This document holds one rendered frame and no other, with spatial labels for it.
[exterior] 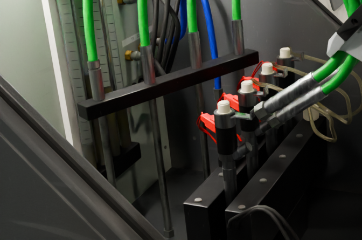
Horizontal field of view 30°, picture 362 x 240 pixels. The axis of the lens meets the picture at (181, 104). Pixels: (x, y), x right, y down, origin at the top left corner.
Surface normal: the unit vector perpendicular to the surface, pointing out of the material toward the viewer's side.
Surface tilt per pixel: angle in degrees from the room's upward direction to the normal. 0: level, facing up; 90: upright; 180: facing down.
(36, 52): 90
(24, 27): 90
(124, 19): 90
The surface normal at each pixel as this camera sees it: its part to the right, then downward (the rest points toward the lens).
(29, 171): -0.46, 0.36
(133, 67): 0.88, 0.08
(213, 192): -0.10, -0.93
